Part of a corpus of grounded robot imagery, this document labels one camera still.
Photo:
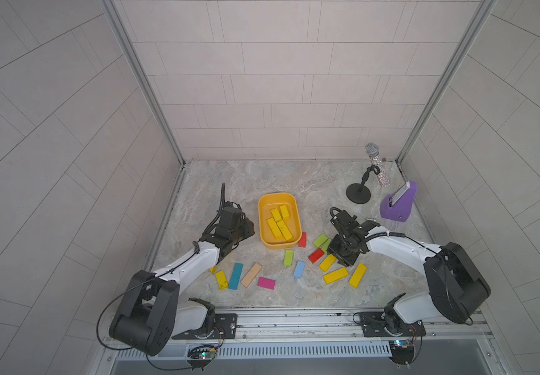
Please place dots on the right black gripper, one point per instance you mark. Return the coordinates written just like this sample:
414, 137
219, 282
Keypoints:
342, 248

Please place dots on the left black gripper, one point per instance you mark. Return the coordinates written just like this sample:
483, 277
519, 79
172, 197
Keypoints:
241, 230

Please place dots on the yellow block diagonal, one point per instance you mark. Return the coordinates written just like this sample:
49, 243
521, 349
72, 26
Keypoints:
327, 263

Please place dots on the yellow plastic tray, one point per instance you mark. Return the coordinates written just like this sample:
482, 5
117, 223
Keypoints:
265, 205

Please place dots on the yellow block top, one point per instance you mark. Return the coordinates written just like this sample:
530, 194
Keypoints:
285, 213

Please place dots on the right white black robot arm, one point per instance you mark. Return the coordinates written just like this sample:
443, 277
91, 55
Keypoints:
456, 287

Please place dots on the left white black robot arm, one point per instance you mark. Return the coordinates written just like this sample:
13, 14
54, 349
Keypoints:
150, 313

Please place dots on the light green block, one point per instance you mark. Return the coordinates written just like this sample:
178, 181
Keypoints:
319, 242
325, 245

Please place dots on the light green block upper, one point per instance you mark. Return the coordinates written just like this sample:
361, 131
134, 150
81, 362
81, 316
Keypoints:
319, 242

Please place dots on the red block right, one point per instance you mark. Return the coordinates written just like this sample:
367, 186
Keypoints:
316, 255

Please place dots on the red block by tray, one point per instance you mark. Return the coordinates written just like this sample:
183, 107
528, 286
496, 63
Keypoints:
303, 240

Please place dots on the tan wooden block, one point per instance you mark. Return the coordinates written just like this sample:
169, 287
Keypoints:
251, 275

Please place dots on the black microphone stand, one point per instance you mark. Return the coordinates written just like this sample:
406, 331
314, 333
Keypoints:
358, 193

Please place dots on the teal block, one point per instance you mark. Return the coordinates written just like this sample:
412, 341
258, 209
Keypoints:
235, 276

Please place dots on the light blue block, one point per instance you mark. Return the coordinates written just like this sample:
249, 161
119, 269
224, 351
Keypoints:
299, 270

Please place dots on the purple phone holder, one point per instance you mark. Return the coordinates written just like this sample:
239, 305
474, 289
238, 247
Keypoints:
402, 209

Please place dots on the green block centre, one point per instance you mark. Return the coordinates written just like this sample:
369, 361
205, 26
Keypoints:
288, 259

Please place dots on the magenta block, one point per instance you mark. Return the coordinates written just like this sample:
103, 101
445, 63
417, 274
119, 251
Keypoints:
266, 283

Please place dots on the glitter microphone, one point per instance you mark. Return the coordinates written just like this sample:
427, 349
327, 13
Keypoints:
372, 150

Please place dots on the right circuit board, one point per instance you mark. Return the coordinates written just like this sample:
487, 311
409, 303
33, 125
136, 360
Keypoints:
402, 352

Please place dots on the circuit board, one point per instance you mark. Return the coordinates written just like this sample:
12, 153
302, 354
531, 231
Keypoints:
203, 352
402, 352

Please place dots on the left circuit board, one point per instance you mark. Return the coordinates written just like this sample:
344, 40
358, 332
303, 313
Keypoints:
203, 352

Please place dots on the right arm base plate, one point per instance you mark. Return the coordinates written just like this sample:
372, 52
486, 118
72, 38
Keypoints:
380, 324

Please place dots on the aluminium mounting rail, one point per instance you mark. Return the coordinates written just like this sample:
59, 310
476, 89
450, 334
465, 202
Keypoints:
295, 325

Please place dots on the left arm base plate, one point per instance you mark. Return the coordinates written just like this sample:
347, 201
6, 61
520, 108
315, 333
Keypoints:
224, 326

